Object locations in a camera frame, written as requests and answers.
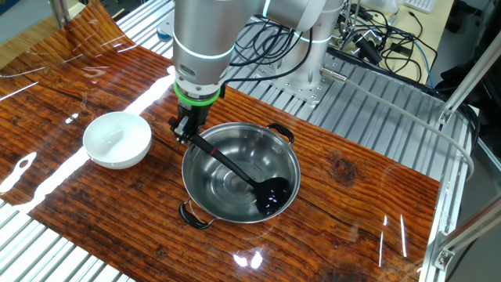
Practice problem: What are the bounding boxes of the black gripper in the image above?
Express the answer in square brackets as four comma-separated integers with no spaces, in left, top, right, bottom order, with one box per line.
[168,99,214,145]

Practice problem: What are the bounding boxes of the black ladle with red band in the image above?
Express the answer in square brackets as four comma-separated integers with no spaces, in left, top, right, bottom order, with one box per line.
[190,134,293,217]

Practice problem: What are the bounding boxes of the white ceramic bowl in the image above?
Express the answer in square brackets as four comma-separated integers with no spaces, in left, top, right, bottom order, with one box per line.
[82,111,153,170]

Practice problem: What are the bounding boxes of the glossy wood grain mat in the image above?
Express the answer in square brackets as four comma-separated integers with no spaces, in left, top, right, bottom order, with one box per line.
[0,0,442,282]

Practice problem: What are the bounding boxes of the white keyboard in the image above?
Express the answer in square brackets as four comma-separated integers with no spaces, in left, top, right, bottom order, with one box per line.
[402,0,437,15]

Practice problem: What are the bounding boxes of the beige wooden desk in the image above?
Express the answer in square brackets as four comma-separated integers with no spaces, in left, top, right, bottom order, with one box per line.
[328,0,457,85]

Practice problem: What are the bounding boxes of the green flange ring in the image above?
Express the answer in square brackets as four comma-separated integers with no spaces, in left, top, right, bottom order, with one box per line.
[173,81,222,107]

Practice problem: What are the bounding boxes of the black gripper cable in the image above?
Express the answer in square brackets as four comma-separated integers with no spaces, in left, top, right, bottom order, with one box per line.
[218,27,314,99]

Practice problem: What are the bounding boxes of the stainless steel pot black handles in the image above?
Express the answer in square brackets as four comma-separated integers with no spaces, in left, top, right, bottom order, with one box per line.
[178,121,302,231]

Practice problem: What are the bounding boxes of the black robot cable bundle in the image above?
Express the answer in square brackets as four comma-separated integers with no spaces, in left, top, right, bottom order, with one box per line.
[229,15,314,67]

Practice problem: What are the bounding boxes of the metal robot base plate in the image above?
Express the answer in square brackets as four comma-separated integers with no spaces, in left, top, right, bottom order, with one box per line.
[254,54,345,106]

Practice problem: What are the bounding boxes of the grey hose with metal connector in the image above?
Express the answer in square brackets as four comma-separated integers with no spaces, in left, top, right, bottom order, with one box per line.
[319,66,476,182]

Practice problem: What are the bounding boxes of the aluminium frame post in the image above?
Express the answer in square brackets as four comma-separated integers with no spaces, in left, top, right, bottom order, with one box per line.
[49,0,72,30]

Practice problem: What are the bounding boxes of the black desk cable tangle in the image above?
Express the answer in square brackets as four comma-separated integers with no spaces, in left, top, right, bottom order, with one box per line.
[336,0,439,83]

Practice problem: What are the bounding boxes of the blue cable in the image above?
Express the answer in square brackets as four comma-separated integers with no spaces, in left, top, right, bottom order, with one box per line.
[413,38,436,89]

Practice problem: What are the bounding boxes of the aluminium frame strut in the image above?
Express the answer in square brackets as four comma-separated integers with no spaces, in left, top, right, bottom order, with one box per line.
[438,29,501,126]
[432,203,501,272]

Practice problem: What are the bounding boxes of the thick black cable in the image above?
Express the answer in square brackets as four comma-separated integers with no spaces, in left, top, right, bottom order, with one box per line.
[456,102,481,156]

